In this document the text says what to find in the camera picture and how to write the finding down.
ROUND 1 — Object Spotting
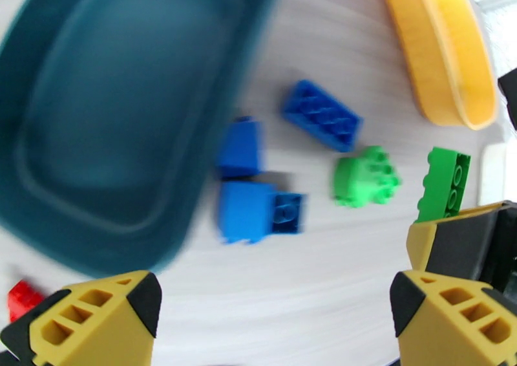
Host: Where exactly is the small blue lego brick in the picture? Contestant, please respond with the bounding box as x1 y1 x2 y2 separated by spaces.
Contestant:
216 116 266 180

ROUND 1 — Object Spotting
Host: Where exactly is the long green lego brick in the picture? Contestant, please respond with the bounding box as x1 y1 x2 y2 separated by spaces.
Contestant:
415 146 472 224

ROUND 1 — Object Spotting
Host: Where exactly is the long blue lego brick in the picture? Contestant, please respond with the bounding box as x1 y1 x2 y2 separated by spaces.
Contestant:
280 78 364 153

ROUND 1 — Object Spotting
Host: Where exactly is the red stepped lego brick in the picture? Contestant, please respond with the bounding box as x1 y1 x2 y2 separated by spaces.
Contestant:
7 279 45 323

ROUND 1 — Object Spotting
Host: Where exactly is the blue sloped lego brick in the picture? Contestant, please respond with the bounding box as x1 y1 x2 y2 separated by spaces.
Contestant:
218 180 307 245

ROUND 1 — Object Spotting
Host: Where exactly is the yellow plastic container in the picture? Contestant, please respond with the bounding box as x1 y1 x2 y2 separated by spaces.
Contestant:
379 0 498 131

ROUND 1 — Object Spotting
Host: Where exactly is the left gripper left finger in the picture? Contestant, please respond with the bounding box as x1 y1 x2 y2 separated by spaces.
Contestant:
0 270 164 366

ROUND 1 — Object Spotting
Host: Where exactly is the teal plastic container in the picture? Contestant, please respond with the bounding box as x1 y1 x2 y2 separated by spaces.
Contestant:
0 0 284 279

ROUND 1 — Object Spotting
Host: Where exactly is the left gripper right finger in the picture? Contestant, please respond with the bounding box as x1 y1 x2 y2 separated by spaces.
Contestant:
389 270 517 366

